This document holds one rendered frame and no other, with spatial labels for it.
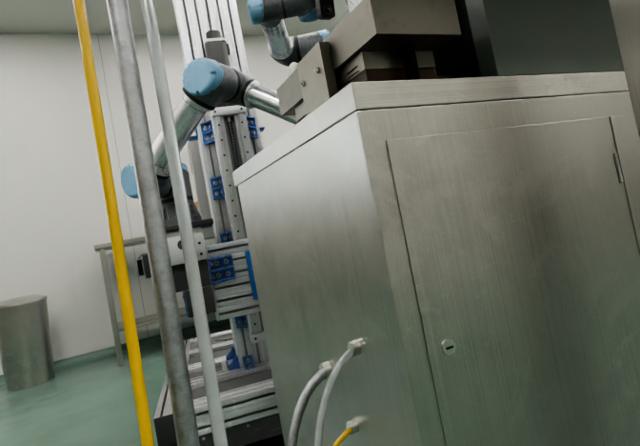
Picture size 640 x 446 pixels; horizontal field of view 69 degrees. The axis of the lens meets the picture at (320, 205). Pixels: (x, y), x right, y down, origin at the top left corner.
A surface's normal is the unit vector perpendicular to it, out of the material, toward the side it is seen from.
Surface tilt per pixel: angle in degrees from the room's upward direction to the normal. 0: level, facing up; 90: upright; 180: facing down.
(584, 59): 90
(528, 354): 90
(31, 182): 90
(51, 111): 90
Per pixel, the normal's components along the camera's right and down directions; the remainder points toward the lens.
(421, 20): 0.41, -0.12
